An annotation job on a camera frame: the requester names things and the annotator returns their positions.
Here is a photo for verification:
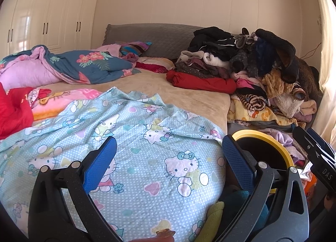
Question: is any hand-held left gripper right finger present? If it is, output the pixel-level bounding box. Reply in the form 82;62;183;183
218;134;310;242

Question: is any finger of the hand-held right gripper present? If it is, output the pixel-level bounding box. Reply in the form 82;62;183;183
307;128;336;163
292;126;325;165

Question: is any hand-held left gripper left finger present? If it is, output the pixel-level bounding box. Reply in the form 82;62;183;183
35;136;124;242

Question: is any black bin with yellow rim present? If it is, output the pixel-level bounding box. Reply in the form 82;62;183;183
226;129;294;206

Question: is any person's right hand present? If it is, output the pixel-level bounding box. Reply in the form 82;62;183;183
324;193;334;210

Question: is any person's left hand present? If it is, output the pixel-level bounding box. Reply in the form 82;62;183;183
135;229;176;242

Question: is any white cloth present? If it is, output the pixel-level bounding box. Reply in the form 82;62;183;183
298;162;313;180

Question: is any lavender fluffy sweater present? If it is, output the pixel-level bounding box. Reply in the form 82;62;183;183
260;128;293;147

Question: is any teal plush cloth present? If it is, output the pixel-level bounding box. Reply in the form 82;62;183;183
218;190;269;229

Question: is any yellow cartoon blanket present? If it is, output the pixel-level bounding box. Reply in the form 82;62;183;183
227;95;306;129

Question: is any light blue cartoon sheet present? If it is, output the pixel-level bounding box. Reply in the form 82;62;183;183
0;87;228;242

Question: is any olive green cloth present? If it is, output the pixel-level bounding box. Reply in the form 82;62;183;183
196;201;225;242

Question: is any pink cartoon blanket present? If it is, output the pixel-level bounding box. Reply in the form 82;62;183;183
26;87;102;122

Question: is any cream window curtain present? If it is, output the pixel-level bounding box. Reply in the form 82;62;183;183
310;0;336;148

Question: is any beige plush bed blanket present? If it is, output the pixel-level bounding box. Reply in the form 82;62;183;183
34;68;232;134

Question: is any red folded garment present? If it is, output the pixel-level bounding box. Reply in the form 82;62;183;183
166;70;237;95

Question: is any red floral cloth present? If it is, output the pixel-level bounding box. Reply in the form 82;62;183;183
0;82;36;141

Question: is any blue pink floral quilt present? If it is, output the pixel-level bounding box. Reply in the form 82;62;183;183
0;45;143;91

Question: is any pile of mixed clothes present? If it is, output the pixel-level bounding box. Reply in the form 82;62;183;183
174;26;323;123

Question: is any dark red cloth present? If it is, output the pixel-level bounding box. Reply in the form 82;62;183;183
135;61;169;74

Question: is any light pink pillow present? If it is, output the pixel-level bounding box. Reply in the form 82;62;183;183
101;43;123;54

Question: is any cream pillow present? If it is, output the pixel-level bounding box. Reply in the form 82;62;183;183
136;57;174;68

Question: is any striped colourful pillow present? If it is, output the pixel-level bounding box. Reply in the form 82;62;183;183
119;41;153;57

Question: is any grey padded headboard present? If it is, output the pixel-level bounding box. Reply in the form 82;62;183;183
103;23;237;62

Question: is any cream white wardrobe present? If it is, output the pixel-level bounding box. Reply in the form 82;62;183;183
0;0;103;56

